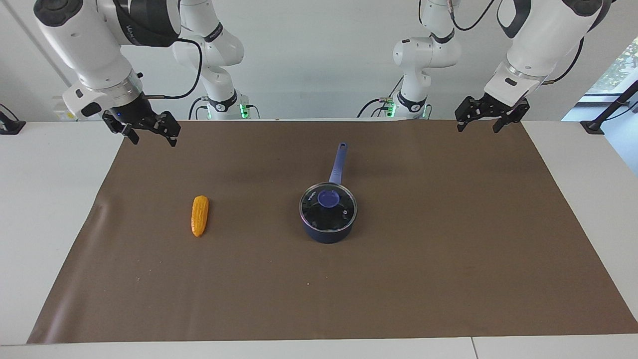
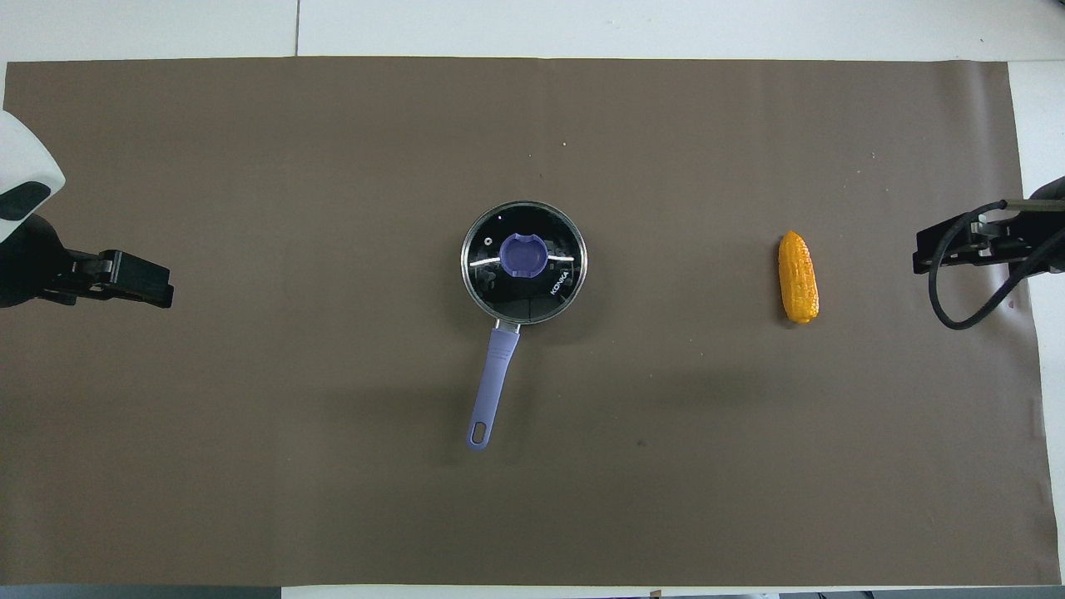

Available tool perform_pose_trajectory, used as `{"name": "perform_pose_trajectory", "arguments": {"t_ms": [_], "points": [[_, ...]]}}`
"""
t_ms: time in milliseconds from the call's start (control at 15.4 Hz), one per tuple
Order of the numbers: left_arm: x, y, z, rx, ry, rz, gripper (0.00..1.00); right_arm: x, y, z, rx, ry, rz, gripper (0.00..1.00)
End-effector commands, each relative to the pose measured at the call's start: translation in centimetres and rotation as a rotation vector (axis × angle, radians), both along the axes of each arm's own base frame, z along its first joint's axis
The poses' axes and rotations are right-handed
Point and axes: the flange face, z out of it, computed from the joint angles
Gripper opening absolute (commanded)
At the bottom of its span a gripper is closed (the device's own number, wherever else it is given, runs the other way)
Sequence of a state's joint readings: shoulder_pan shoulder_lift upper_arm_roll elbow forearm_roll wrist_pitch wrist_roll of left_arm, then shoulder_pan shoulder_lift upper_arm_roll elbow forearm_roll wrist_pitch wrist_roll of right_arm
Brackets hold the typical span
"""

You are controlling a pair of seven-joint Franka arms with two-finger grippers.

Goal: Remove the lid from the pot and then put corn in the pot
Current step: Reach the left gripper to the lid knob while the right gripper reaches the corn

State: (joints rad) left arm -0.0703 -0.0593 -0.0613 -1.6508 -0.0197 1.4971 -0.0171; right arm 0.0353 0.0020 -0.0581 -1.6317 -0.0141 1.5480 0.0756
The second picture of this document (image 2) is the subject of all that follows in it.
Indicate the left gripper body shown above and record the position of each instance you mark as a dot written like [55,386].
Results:
[29,266]

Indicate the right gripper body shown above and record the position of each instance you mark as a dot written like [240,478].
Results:
[1047,229]

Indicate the yellow toy corn cob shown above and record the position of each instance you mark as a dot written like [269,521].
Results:
[799,279]

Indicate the glass lid purple knob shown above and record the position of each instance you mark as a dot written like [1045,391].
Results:
[549,249]

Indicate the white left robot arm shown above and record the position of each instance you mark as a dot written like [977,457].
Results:
[25,158]

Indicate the brown table mat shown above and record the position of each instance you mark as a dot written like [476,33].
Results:
[333,416]

